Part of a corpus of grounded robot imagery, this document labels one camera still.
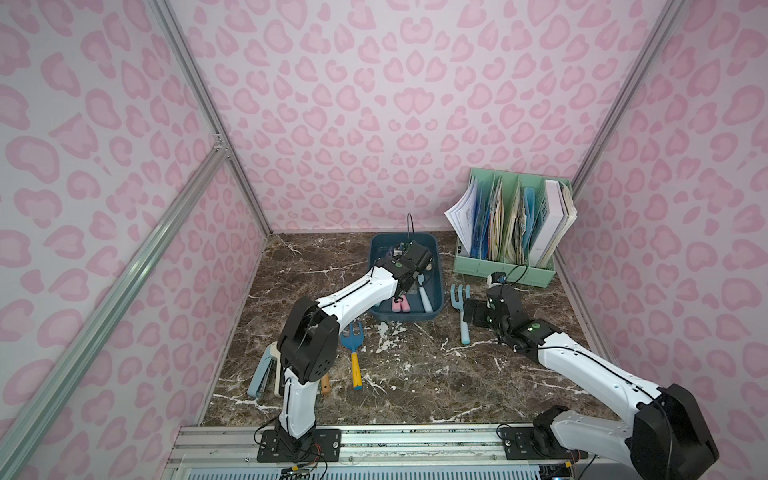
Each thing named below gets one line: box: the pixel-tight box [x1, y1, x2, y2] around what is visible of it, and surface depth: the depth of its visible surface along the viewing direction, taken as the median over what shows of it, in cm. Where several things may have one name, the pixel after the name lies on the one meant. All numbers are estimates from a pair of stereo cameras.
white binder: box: [529, 179, 578, 268], surface depth 95 cm
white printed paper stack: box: [444, 176, 477, 255], surface depth 97 cm
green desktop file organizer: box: [453, 168, 573, 288], surface depth 100 cm
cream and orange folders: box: [488, 176, 506, 262], surface depth 100 cm
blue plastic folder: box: [470, 179, 491, 260], surface depth 102 cm
